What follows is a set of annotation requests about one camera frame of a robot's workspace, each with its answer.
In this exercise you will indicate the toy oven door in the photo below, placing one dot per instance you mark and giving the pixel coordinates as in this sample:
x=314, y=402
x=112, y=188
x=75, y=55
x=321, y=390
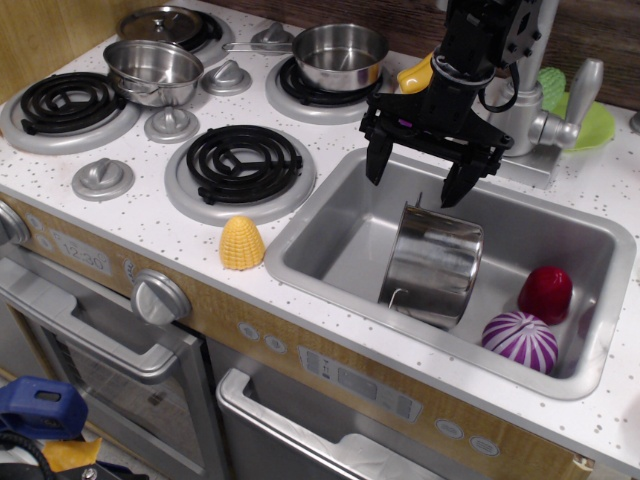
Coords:
x=146, y=386

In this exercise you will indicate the silver oven dial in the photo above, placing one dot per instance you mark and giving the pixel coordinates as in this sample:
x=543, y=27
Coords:
x=157, y=300

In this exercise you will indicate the steel bowl pot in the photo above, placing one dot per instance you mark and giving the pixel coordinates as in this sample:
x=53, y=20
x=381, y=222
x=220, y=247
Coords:
x=151, y=73

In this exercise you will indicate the black burner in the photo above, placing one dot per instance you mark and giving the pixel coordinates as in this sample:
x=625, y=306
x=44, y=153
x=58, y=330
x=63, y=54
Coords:
x=245, y=170
x=291, y=96
x=66, y=114
x=207, y=43

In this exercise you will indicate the back right black burner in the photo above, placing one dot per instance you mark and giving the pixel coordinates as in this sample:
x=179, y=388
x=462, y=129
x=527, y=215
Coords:
x=291, y=96

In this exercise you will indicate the green toy corn piece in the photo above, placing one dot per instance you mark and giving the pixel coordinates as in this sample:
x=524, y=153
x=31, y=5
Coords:
x=553, y=83

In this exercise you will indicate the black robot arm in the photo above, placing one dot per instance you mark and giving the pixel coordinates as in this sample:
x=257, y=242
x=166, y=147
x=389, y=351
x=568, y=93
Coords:
x=481, y=38

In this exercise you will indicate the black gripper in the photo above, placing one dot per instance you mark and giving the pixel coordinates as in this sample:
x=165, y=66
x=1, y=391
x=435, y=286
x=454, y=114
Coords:
x=444, y=125

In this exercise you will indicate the silver stove knob middle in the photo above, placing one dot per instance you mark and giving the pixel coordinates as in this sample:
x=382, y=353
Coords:
x=171, y=125

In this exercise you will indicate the silver stove knob back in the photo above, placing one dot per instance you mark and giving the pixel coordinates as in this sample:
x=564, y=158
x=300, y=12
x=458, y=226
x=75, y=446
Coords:
x=274, y=33

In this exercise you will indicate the yellow toy corn piece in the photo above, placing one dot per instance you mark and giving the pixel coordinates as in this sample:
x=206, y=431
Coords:
x=241, y=246

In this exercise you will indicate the yellow toy bell pepper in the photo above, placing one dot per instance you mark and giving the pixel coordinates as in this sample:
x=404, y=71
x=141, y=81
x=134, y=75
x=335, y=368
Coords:
x=417, y=78

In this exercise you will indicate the silver stove knob upper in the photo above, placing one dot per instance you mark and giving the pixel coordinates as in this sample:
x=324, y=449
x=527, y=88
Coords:
x=228, y=79

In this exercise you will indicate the steel pot lid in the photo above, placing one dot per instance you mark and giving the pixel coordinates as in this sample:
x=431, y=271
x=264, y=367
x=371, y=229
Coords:
x=171, y=24

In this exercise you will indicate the silver oven dial left edge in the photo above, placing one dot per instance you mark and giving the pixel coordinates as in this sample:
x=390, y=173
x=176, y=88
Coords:
x=13, y=228

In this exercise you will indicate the steel saucepan with handle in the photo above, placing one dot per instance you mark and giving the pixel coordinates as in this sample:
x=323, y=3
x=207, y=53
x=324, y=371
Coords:
x=332, y=57

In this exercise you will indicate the toy dishwasher door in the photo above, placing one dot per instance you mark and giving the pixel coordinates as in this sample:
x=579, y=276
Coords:
x=278, y=428

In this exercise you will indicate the front centre black burner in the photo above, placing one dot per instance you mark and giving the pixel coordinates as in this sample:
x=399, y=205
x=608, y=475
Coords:
x=245, y=170

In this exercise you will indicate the silver toy faucet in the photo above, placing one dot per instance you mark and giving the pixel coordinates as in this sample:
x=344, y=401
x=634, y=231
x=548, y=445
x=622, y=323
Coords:
x=540, y=136

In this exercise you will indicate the back left black burner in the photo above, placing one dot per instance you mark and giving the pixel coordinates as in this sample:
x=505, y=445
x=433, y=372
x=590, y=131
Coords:
x=207, y=43

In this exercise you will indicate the purple striped toy onion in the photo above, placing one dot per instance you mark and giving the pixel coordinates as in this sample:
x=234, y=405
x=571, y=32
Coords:
x=522, y=338

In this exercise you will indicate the red toy vegetable half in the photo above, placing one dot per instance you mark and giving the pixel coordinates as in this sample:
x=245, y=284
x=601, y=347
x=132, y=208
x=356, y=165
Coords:
x=547, y=294

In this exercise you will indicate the silver stove knob front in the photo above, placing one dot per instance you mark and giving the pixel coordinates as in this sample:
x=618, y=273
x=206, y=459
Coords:
x=102, y=180

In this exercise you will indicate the yellow cloth scrap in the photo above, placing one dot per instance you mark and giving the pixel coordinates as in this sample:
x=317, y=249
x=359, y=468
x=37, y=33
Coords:
x=71, y=454

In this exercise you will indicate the silver stove knob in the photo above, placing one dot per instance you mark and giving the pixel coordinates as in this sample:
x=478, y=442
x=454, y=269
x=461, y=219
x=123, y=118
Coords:
x=102, y=180
x=228, y=79
x=171, y=125
x=274, y=33

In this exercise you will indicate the grey toy sink basin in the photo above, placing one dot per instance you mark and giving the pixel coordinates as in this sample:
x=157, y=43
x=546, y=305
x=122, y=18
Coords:
x=390, y=253

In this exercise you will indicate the front left black burner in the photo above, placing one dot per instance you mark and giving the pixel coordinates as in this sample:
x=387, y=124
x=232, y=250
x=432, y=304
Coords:
x=66, y=114

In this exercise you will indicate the green toy plate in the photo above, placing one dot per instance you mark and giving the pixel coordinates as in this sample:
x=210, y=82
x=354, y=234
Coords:
x=598, y=128

